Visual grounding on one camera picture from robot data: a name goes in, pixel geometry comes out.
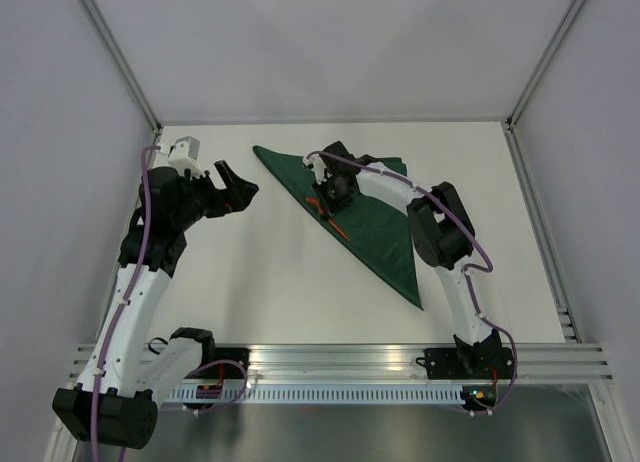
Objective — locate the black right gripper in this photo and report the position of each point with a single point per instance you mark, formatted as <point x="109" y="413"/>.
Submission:
<point x="331" y="208"/>

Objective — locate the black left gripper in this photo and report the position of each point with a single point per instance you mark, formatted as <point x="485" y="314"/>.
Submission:
<point x="239" y="193"/>

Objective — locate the orange plastic fork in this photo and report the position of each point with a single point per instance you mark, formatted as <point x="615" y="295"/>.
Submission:
<point x="327" y="218"/>

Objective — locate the dark green cloth napkin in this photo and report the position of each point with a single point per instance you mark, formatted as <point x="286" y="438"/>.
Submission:
<point x="380" y="235"/>

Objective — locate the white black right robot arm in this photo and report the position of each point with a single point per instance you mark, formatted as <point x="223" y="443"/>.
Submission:
<point x="442" y="234"/>

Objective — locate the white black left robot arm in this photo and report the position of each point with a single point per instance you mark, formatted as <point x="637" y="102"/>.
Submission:
<point x="116" y="399"/>

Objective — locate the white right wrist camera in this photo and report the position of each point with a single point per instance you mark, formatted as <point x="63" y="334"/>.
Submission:
<point x="317" y="166"/>

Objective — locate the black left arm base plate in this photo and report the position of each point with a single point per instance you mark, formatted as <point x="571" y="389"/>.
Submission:
<point x="234" y="358"/>

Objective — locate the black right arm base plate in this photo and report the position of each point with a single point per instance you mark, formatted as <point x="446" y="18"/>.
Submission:
<point x="445" y="363"/>

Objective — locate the aluminium left frame post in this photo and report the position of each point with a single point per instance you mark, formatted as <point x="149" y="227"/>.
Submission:
<point x="105" y="35"/>

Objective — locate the aluminium frame post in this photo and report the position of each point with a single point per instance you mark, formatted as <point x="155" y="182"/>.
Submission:
<point x="105" y="35"/>
<point x="552" y="48"/>

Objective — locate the white slotted cable duct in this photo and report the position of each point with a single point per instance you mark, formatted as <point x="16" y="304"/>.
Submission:
<point x="353" y="394"/>

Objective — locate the aluminium right side rail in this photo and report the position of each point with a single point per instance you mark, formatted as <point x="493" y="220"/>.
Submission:
<point x="542" y="236"/>

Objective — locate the aluminium rail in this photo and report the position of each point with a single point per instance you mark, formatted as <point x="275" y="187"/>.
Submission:
<point x="542" y="236"/>
<point x="545" y="364"/>

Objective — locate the aluminium front rail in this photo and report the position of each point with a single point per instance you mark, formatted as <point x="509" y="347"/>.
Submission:
<point x="545" y="364"/>

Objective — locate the aluminium right frame post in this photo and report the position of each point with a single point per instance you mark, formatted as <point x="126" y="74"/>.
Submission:
<point x="552" y="48"/>

